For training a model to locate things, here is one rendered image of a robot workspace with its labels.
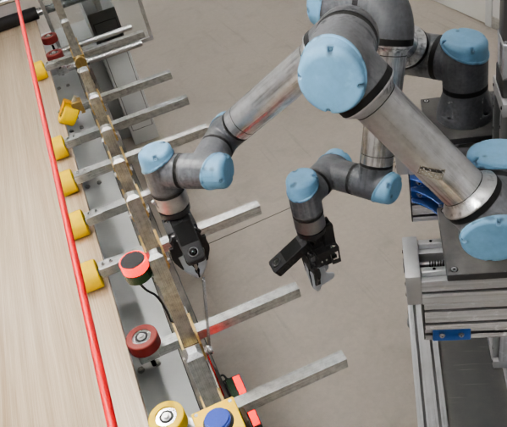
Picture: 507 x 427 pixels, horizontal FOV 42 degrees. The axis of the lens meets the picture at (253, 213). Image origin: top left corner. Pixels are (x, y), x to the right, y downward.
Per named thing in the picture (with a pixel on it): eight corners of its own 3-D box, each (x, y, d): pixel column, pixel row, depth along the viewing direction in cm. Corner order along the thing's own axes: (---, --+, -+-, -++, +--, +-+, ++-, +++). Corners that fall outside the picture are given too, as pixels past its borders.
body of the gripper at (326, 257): (342, 263, 164) (336, 227, 156) (311, 277, 162) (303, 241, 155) (328, 246, 170) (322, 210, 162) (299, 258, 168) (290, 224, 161)
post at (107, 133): (154, 235, 234) (108, 121, 204) (157, 241, 231) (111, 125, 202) (145, 239, 233) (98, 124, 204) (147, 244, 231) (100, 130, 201)
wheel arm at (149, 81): (171, 75, 261) (168, 69, 260) (173, 79, 259) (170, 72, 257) (83, 107, 256) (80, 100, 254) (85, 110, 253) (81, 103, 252)
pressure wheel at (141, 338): (165, 346, 169) (152, 317, 162) (173, 369, 163) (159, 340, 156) (136, 359, 168) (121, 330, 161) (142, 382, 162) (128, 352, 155)
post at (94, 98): (140, 199, 253) (96, 90, 224) (141, 203, 251) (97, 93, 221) (131, 202, 253) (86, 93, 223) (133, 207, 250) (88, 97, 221)
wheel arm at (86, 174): (206, 130, 223) (204, 121, 221) (210, 135, 220) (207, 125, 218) (65, 183, 215) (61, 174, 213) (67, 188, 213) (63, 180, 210)
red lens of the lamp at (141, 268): (146, 254, 145) (142, 246, 143) (151, 270, 140) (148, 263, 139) (119, 264, 144) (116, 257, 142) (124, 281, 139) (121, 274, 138)
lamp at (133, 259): (170, 313, 156) (142, 246, 143) (176, 329, 152) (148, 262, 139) (147, 322, 155) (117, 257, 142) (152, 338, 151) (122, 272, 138)
